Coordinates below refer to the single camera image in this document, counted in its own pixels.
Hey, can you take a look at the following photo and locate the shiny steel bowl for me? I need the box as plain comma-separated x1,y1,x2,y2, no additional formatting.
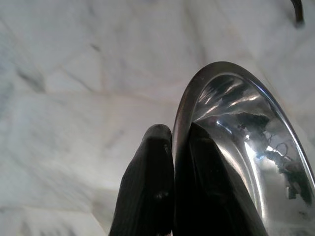
171,61,315,236

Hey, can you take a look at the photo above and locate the black metal table frame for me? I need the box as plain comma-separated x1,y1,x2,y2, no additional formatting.
289,0,305,28

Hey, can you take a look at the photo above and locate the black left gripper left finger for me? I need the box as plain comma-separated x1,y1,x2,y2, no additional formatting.
109,124,173,236

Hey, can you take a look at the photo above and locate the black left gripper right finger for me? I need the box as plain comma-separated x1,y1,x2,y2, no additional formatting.
175,122,268,236

